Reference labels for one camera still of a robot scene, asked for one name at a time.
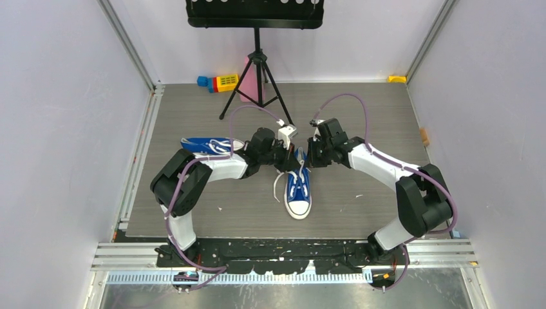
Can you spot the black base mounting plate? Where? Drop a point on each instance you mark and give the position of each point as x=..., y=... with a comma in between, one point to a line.
x=279, y=256

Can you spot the colourful toy block phone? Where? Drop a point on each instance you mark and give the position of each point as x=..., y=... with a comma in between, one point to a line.
x=223, y=83

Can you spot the blue sneaker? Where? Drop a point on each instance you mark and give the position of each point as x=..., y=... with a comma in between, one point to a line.
x=297, y=194
x=211, y=145

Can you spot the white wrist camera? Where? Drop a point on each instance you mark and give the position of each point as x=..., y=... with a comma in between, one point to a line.
x=285, y=133
x=315, y=124

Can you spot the aluminium frame rail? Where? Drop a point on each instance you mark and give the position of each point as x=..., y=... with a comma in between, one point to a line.
x=125, y=256

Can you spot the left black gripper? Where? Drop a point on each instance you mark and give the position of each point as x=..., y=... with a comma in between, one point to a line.
x=289, y=161

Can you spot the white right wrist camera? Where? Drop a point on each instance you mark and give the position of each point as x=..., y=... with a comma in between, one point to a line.
x=315, y=124

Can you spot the yellow corner block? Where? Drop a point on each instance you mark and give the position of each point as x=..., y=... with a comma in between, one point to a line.
x=397, y=79

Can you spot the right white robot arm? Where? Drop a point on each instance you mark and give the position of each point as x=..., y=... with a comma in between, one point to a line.
x=423, y=201

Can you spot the small wooden block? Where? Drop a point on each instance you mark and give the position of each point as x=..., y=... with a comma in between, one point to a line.
x=424, y=137

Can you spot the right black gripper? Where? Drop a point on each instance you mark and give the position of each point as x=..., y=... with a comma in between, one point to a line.
x=313, y=161

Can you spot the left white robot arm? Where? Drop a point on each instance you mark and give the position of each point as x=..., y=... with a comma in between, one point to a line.
x=180, y=183

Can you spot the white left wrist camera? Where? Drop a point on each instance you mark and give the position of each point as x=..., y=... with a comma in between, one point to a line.
x=285, y=133

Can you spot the black music stand tripod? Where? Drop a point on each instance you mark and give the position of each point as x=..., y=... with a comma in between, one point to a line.
x=256, y=15

